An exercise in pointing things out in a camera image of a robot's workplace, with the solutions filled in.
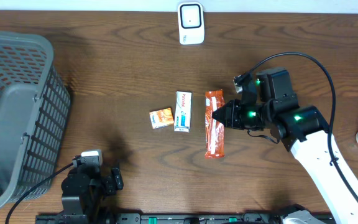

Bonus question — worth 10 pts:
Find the red Top chocolate bar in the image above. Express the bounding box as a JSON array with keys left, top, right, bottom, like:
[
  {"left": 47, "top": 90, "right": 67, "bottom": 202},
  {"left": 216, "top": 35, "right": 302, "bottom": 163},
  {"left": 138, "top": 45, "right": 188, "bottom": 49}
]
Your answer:
[{"left": 204, "top": 90, "right": 225, "bottom": 159}]

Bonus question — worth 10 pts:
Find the white Panadol box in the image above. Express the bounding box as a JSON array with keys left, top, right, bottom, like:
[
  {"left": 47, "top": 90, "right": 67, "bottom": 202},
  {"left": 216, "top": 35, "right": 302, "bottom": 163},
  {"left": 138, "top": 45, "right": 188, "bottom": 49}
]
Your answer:
[{"left": 174, "top": 91, "right": 192, "bottom": 133}]

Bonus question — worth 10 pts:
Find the orange small packet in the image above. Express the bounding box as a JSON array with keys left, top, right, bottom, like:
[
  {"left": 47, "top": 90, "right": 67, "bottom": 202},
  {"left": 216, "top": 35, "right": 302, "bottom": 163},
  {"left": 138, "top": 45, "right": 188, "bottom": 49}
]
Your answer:
[{"left": 149, "top": 108, "right": 174, "bottom": 129}]

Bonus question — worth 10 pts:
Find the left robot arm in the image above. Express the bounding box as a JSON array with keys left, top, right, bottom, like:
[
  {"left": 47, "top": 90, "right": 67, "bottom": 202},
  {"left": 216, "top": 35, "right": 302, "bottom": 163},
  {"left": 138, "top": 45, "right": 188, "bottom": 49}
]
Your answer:
[{"left": 55, "top": 156, "right": 124, "bottom": 224}]

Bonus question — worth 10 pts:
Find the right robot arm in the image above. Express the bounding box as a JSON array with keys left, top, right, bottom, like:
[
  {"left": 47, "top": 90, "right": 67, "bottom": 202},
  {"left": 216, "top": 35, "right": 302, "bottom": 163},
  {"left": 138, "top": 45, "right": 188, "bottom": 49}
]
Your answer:
[{"left": 212, "top": 68, "right": 358, "bottom": 223}]

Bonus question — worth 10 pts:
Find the white barcode scanner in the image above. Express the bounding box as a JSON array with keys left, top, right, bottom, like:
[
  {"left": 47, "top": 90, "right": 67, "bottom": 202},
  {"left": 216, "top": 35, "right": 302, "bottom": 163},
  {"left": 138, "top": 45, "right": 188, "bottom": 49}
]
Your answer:
[{"left": 177, "top": 2, "right": 205, "bottom": 45}]

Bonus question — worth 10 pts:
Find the grey plastic basket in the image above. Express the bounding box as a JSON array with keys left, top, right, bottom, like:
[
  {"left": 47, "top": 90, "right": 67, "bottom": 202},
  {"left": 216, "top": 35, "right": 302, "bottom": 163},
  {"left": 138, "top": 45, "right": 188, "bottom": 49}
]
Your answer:
[{"left": 0, "top": 31, "right": 71, "bottom": 208}]

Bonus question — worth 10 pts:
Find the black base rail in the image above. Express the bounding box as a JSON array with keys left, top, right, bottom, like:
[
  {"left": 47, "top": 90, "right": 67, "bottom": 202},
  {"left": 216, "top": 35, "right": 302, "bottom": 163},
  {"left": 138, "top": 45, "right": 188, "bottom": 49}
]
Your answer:
[{"left": 35, "top": 212, "right": 335, "bottom": 224}]

